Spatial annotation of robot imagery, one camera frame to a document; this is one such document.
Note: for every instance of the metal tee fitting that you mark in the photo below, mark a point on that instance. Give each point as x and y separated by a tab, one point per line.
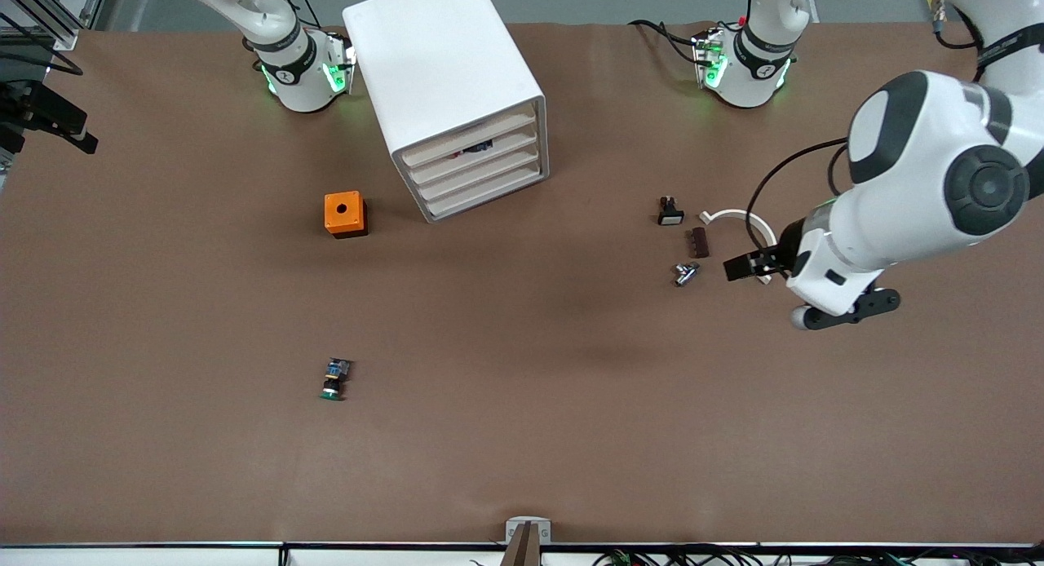
685	275

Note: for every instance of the black white push button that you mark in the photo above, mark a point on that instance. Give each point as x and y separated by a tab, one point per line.
670	217

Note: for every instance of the red push button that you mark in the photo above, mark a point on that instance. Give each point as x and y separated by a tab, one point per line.
477	148

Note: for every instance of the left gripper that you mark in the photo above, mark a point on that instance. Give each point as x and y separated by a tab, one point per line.
781	257

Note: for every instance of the brown ridged block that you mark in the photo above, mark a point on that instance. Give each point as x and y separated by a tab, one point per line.
699	243

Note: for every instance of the grey metal mount bracket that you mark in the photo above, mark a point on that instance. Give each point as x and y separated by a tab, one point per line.
512	533

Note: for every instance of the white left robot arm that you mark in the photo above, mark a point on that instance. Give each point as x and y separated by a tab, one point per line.
913	158

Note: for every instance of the white table edge rail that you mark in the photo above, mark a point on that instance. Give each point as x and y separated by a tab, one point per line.
163	556

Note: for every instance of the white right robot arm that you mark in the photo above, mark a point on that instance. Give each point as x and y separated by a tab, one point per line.
298	85

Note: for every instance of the brown tapered post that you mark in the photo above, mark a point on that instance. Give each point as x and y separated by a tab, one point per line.
522	550

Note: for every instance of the orange box with hole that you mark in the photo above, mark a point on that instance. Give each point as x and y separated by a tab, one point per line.
333	219

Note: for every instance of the brown table cover sheet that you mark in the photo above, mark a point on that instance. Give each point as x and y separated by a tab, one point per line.
522	386

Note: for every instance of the green push button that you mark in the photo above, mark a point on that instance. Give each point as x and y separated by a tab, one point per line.
334	378

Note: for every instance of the white curved clamp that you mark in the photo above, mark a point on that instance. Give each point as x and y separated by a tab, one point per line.
734	214

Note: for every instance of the aluminium frame post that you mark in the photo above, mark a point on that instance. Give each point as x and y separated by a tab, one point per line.
65	37

